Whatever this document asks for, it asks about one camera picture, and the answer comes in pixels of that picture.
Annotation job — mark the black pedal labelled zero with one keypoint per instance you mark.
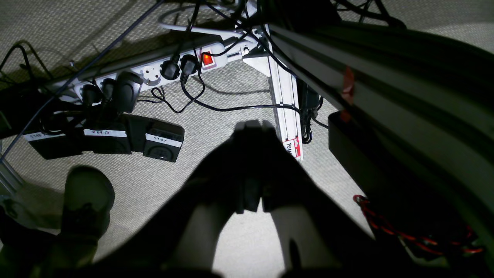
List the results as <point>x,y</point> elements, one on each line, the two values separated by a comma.
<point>110,138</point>

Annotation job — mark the aluminium frame leg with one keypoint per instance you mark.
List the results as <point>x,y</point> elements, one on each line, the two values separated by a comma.
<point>283,91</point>

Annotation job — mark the black pedal labelled stop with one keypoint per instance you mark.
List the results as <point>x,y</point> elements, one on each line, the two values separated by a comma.
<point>164,141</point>

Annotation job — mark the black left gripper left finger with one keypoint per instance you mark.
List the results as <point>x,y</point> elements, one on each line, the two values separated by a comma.
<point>181,239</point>

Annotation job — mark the white power strip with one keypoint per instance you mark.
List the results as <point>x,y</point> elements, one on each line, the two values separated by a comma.
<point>146,66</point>

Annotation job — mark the black pedal labelled start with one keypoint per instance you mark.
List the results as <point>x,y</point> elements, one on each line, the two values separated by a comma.
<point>54,146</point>

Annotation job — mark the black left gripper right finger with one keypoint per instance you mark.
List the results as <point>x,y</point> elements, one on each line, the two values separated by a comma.
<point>317,237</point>

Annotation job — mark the dark shoe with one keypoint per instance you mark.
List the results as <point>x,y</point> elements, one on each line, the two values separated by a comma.
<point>88,200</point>

